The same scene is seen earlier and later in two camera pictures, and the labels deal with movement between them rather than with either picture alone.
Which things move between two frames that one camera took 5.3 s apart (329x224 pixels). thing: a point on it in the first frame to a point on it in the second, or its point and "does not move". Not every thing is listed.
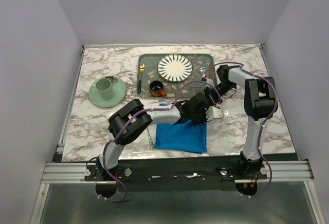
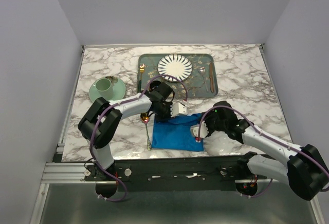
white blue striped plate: (175, 68) does not move
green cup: (105, 88) does not move
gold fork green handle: (142, 67) does not move
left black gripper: (203, 110) to (168, 116)
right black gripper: (208, 91) to (206, 120)
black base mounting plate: (176, 172) does not move
